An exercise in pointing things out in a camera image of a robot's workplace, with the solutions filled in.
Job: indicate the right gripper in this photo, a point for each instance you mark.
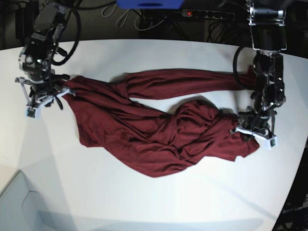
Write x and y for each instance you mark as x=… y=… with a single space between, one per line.
x=42 y=91

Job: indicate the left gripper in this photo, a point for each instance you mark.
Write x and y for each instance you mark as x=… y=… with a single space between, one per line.
x=257 y=120

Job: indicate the dark red t-shirt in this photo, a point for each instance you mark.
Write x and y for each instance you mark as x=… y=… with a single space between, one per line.
x=150 y=141

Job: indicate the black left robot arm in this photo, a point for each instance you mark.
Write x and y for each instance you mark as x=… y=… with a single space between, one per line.
x=267 y=28

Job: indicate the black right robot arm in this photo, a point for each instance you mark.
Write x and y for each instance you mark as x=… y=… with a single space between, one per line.
x=42 y=51

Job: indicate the black box on floor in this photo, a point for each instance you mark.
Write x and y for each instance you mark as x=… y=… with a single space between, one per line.
x=25 y=18

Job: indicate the blue box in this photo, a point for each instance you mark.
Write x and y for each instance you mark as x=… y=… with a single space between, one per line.
x=149 y=4

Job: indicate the black power strip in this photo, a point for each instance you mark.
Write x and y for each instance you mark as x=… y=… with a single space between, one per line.
x=205 y=14

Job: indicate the white bin at corner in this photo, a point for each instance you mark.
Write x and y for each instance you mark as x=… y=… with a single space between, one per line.
x=18 y=211

